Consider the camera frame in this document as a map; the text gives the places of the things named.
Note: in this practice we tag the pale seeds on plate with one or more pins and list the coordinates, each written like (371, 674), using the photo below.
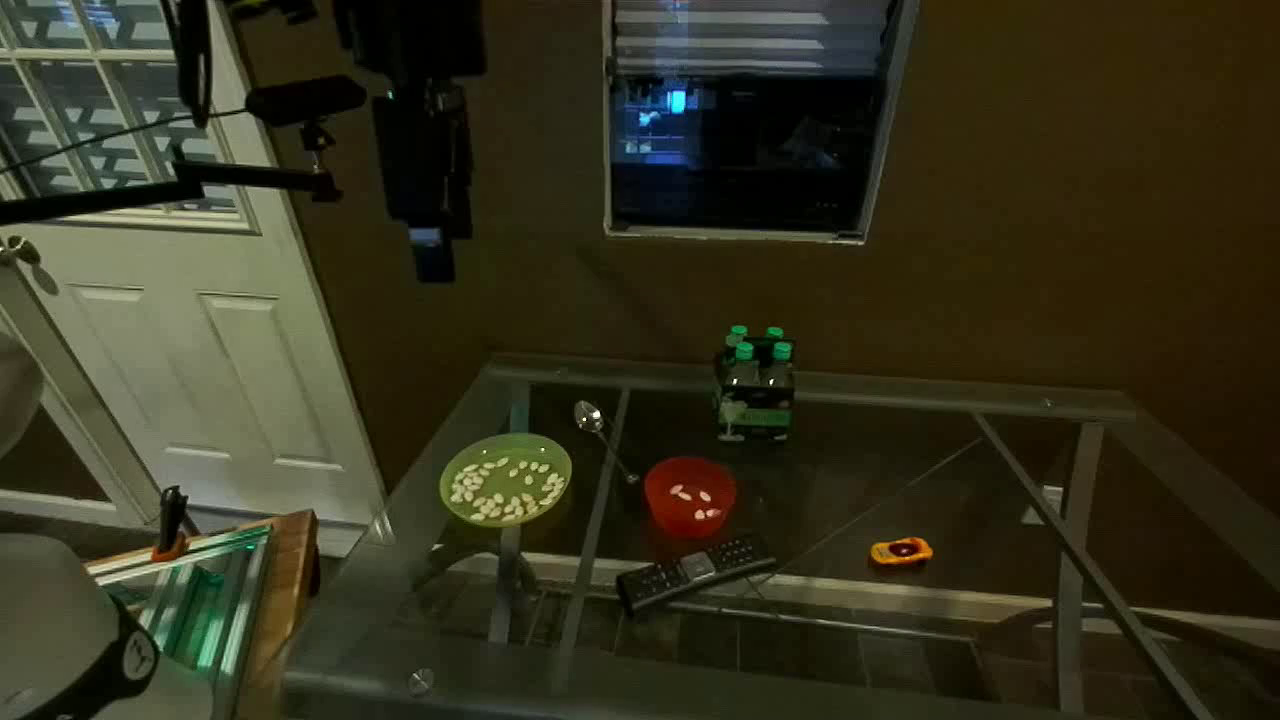
(504, 483)

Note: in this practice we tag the small orange device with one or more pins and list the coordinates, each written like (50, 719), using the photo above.
(901, 550)

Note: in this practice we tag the pale seeds in bowl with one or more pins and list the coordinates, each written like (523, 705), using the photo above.
(695, 498)

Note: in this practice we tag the black tripod boom bar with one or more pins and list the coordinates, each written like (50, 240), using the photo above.
(135, 194)

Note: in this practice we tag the black camera on boom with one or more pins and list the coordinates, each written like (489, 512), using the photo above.
(307, 96)

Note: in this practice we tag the red bowl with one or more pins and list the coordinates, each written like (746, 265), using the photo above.
(667, 512)

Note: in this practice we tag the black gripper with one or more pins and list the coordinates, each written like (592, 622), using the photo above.
(427, 164)

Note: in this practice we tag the black object with orange base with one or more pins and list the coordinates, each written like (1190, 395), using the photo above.
(168, 523)

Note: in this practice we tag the dark window with frame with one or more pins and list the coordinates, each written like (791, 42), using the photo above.
(746, 146)

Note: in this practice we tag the white rounded robot base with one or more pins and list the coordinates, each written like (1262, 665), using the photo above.
(44, 626)

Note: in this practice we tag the black Franka robot arm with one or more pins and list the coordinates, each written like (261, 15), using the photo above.
(407, 46)

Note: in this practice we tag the green plate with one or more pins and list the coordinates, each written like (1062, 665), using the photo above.
(461, 504)

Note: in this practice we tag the metal spoon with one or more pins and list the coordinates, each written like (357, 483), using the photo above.
(588, 418)

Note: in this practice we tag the black hanging mount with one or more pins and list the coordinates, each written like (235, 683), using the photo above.
(195, 55)

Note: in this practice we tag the white panel door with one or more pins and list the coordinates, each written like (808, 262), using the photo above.
(200, 363)

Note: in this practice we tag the wooden shelf with glass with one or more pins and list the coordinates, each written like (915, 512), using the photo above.
(282, 602)

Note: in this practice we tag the white window blinds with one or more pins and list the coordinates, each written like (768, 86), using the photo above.
(752, 33)

